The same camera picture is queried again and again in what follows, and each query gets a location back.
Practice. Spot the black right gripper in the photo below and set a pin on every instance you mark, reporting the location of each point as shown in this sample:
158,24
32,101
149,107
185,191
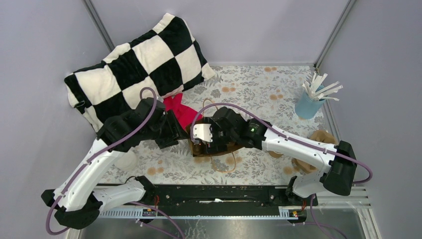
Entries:
215,146

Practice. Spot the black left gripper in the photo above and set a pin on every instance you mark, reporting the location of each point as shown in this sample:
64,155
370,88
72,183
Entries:
175,130

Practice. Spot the green paper bag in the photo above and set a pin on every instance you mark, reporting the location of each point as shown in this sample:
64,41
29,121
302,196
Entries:
210,150

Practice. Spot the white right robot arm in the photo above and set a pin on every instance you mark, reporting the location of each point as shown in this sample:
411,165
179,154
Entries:
334,170

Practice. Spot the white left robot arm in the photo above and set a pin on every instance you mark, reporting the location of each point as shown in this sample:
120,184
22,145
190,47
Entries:
75,204

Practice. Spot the red cloth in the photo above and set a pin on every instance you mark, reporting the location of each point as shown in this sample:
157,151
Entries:
183,113

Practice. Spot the floral patterned table mat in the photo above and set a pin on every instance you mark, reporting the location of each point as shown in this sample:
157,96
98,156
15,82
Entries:
267,91

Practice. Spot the stack of brown paper cups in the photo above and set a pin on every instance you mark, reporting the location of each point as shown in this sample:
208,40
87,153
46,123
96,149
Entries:
275,154

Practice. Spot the black white checkered pillow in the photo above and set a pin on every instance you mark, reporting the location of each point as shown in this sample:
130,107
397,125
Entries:
165,61

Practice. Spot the blue cup of straws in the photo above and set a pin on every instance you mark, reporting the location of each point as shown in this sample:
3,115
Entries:
314,95

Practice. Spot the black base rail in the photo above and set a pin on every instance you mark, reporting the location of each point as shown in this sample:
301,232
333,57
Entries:
223,200

